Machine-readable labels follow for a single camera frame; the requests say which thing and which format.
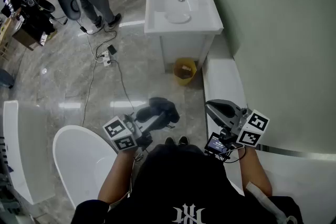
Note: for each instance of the person's black shoe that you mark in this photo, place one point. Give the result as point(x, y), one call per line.
point(183, 140)
point(169, 141)

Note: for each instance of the dark grey cloth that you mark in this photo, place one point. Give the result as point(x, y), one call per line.
point(160, 106)

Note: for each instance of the rounded device with black disc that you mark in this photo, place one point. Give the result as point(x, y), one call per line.
point(68, 2)

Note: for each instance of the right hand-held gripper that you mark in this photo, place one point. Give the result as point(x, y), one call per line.
point(252, 126)

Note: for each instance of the person's right forearm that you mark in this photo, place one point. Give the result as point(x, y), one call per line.
point(256, 173)

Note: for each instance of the person's left forearm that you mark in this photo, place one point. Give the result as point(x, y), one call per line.
point(115, 178)

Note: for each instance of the person's black shirt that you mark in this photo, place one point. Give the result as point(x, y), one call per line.
point(183, 178)

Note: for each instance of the wooden cabinet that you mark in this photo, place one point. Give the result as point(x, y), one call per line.
point(26, 37)

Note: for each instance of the small screen device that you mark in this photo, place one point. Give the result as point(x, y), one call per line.
point(216, 144)

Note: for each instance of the white plate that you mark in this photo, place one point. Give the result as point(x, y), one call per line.
point(178, 17)

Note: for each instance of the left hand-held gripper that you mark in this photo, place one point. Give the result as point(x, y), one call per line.
point(120, 133)

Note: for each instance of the white low ledge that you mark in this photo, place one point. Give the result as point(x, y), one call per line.
point(223, 81)

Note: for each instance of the black chair with bags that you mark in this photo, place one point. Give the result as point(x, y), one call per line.
point(31, 10)

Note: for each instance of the yellow waste bin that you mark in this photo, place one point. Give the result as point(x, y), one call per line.
point(184, 78)

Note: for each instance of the black phone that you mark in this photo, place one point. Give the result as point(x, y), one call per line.
point(112, 49)

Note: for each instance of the white power strip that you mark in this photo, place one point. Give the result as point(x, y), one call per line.
point(106, 58)

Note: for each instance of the dark blue seat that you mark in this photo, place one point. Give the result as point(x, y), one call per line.
point(5, 78)

